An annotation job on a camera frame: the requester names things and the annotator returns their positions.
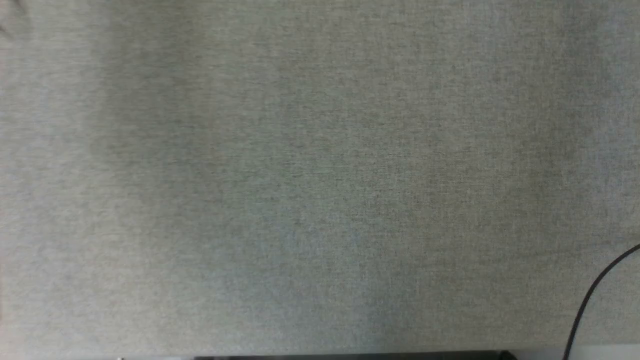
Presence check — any grey fabric surface cover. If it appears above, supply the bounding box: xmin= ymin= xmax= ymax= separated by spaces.
xmin=0 ymin=0 xmax=640 ymax=359

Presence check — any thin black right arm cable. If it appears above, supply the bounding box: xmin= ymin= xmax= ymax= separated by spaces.
xmin=564 ymin=243 xmax=640 ymax=360

